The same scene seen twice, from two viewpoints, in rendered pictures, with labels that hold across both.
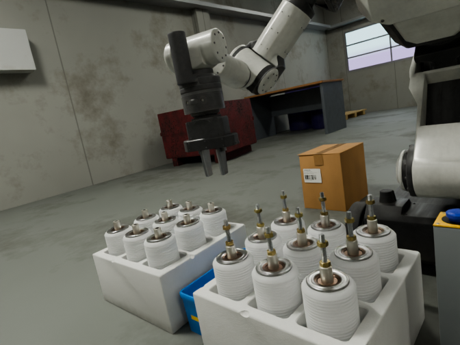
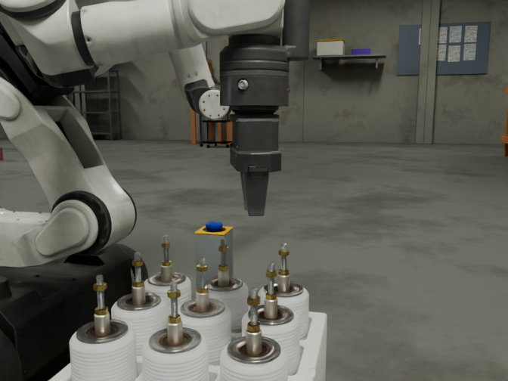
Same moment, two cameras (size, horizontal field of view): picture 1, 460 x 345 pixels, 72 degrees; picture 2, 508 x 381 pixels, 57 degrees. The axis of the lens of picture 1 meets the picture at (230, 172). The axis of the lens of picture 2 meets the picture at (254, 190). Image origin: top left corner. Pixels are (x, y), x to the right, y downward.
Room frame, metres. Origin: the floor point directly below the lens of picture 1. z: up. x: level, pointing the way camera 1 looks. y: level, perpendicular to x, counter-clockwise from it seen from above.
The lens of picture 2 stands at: (1.00, 0.56, 0.58)
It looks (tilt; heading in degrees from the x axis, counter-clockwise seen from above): 9 degrees down; 239
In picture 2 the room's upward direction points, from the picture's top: straight up
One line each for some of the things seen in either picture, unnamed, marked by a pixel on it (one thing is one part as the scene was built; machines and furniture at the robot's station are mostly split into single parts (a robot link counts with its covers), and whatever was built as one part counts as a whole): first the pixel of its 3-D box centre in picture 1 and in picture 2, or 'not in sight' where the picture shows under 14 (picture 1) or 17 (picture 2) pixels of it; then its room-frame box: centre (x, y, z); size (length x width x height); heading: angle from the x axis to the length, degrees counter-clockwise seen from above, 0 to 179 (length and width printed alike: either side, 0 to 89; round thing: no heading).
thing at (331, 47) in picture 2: not in sight; (330, 48); (-5.17, -6.84, 1.83); 0.53 x 0.44 x 0.29; 136
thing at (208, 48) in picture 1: (196, 64); (264, 29); (0.67, 0.03, 0.68); 0.11 x 0.11 x 0.11; 62
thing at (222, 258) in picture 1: (232, 256); (253, 349); (0.69, 0.03, 0.25); 0.08 x 0.08 x 0.01
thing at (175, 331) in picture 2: (261, 232); (175, 332); (0.77, -0.05, 0.26); 0.02 x 0.02 x 0.03
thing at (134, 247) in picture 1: (143, 258); not in sight; (0.98, 0.33, 0.16); 0.10 x 0.10 x 0.18
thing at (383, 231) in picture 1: (372, 231); (166, 279); (0.69, -0.30, 0.25); 0.08 x 0.08 x 0.01
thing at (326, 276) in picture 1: (326, 274); (283, 283); (0.52, -0.14, 0.26); 0.02 x 0.02 x 0.03
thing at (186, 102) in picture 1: (207, 120); (252, 120); (0.69, 0.03, 0.57); 0.13 x 0.10 x 0.12; 67
